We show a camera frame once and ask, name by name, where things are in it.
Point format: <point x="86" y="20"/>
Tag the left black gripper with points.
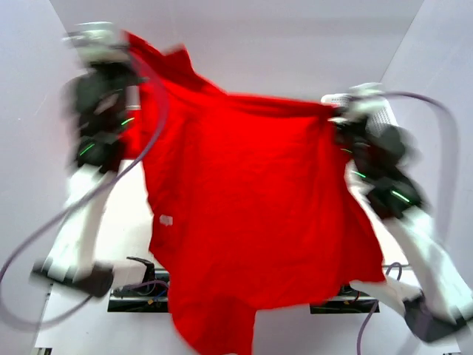
<point x="126" y="63"/>

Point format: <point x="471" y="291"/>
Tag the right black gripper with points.
<point x="344" y="117"/>

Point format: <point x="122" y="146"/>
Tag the red t shirt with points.
<point x="251" y="209"/>

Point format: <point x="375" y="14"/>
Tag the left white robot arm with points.
<point x="98" y="100"/>

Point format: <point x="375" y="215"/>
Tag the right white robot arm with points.
<point x="441" y="305"/>

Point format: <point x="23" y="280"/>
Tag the white plastic basket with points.
<point x="378" y="110"/>

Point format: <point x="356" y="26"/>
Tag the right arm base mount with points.
<point x="347" y="301"/>

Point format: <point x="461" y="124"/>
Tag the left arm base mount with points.
<point x="150" y="297"/>

